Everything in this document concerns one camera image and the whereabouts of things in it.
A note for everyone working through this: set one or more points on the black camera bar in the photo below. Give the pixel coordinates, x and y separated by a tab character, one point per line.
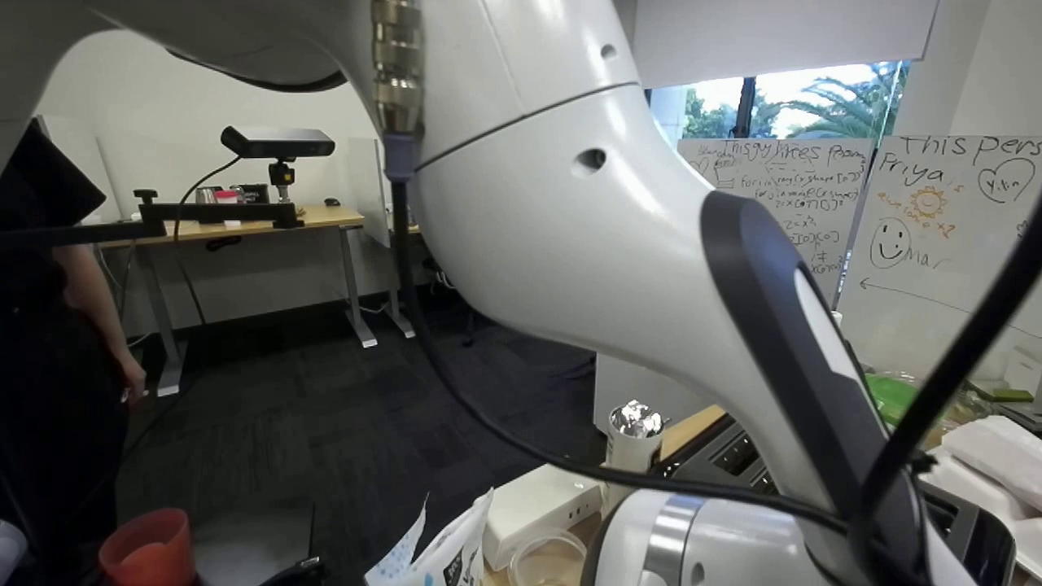
279	143

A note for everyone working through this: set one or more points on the green snack bag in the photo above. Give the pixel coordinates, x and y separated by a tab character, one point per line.
897	394

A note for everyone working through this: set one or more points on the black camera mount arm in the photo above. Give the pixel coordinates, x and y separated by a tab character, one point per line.
215	214

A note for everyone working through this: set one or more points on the clear plastic container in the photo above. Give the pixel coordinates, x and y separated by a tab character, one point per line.
550	557

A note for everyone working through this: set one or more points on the person in black shirt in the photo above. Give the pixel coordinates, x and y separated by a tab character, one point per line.
43	436

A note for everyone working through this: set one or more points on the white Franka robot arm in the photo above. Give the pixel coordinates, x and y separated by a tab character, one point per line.
566	216

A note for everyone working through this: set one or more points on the white labelled plastic bag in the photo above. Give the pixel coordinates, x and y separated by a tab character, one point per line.
443	554

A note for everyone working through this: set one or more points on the window with palm trees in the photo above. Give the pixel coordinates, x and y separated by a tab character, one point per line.
825	100

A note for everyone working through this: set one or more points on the orange plastic cup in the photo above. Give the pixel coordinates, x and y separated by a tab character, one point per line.
147	550

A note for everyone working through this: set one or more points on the whiteboard with handwriting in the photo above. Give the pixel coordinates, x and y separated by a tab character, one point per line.
793	190

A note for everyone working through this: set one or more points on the person's bare forearm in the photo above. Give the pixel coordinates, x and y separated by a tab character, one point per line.
100	310

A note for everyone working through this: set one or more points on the whiteboard with smiley drawing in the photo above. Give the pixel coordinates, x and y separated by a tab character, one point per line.
956	248

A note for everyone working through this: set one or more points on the white rectangular box device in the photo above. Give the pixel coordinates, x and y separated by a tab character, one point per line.
538	509

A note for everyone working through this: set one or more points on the person's hand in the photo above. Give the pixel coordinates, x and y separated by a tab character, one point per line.
133	378

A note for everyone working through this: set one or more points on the small wooden standing desk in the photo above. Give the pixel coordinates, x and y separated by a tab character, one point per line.
328	220

